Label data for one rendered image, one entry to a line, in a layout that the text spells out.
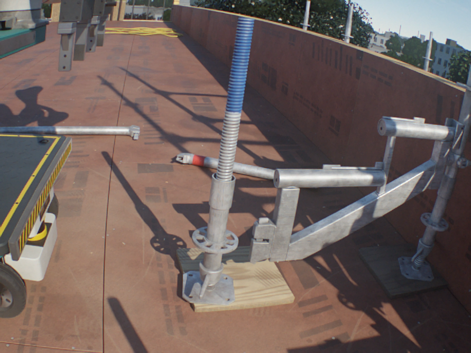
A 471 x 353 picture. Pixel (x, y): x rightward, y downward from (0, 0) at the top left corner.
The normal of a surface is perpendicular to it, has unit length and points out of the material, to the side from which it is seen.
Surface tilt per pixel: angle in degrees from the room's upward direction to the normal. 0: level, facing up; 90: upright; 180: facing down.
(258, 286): 0
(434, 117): 90
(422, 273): 0
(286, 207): 90
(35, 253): 0
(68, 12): 90
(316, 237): 90
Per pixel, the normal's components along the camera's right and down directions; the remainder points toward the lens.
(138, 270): 0.13, -0.91
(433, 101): -0.97, -0.04
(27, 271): 0.13, 0.42
